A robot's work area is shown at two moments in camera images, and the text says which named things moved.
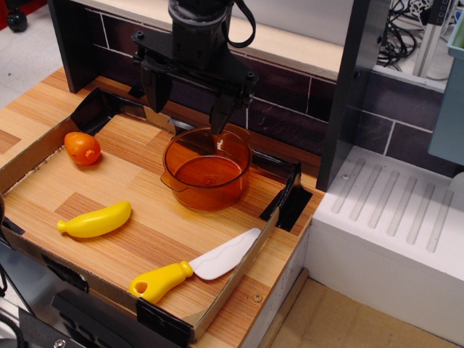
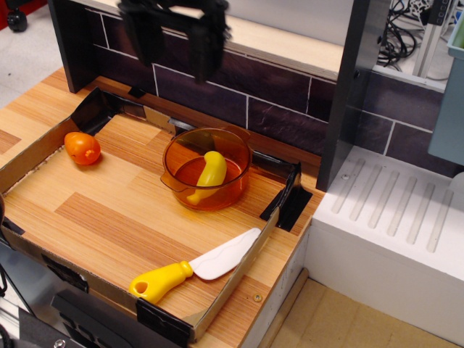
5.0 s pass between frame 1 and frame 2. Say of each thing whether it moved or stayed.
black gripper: moved
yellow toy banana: moved
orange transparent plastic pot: stayed
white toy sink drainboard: stayed
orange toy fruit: stayed
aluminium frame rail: stayed
